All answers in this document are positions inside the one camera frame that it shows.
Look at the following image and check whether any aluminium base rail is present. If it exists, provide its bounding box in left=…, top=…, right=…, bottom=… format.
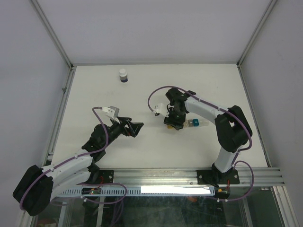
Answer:
left=28, top=166, right=285, bottom=188

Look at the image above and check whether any left black mount plate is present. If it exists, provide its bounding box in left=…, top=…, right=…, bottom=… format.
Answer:
left=72, top=169, right=115, bottom=185

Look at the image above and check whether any white slotted cable duct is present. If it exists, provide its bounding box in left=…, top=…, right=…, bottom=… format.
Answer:
left=59, top=186, right=215, bottom=197

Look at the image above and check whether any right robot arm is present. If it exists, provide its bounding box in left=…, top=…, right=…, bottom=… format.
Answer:
left=164, top=88, right=252, bottom=186

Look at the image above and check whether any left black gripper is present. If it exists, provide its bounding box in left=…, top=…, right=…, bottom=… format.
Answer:
left=102, top=116, right=143, bottom=148

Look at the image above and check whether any black mount plate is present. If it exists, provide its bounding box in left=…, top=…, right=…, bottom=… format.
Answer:
left=72, top=169, right=115, bottom=185
left=196, top=169, right=240, bottom=187

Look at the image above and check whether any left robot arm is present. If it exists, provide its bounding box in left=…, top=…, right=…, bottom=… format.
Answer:
left=12, top=117, right=144, bottom=216

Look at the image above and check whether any white cap pill bottle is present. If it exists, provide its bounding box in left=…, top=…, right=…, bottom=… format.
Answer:
left=119, top=69, right=128, bottom=83

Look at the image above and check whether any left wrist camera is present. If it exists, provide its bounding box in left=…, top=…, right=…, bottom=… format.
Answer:
left=102, top=106, right=120, bottom=123

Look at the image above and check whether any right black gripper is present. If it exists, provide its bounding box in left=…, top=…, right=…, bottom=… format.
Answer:
left=164, top=106, right=186, bottom=130

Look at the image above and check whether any right black mount plate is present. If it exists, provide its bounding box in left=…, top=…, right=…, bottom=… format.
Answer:
left=196, top=169, right=240, bottom=187

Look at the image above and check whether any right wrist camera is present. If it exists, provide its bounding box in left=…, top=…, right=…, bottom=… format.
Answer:
left=153, top=103, right=169, bottom=117

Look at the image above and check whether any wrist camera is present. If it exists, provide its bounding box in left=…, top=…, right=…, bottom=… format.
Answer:
left=102, top=106, right=120, bottom=123
left=153, top=103, right=169, bottom=117

